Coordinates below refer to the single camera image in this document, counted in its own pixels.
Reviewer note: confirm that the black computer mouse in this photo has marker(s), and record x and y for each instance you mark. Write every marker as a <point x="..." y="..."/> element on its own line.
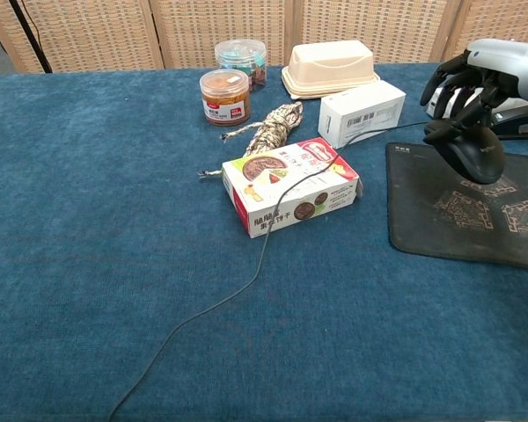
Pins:
<point x="479" y="158"/>

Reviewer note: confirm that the white rectangular cardboard box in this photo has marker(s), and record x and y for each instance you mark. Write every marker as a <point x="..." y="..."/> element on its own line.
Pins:
<point x="365" y="110"/>

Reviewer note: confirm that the black stapler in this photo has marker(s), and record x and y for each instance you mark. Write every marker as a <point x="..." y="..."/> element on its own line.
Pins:
<point x="519" y="121"/>

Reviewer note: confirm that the black tripod stand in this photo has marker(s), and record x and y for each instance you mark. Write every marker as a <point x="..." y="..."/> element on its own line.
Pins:
<point x="31" y="39"/>

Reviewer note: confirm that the beige plastic lunch container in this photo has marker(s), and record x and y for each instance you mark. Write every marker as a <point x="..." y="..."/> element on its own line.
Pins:
<point x="330" y="66"/>

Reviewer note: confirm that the blue carpet table cover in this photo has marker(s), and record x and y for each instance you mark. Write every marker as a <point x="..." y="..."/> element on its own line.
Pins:
<point x="114" y="264"/>

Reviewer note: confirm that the woven wooden folding screen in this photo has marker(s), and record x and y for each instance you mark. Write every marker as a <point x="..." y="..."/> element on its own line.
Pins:
<point x="92" y="35"/>

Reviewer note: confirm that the white red biscuit box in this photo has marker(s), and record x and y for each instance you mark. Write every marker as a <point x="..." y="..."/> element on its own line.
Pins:
<point x="290" y="193"/>

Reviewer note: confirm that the clear jar of binder clips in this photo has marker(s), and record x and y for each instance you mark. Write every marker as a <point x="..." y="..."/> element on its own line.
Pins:
<point x="242" y="55"/>

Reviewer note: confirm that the clear jar with brown contents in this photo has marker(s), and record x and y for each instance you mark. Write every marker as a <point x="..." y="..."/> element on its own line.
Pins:
<point x="224" y="99"/>

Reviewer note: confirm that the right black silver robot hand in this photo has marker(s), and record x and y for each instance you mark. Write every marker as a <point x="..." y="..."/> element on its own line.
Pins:
<point x="506" y="66"/>

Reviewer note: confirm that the black patterned mouse pad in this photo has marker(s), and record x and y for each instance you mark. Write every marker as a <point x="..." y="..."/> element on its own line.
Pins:
<point x="435" y="220"/>

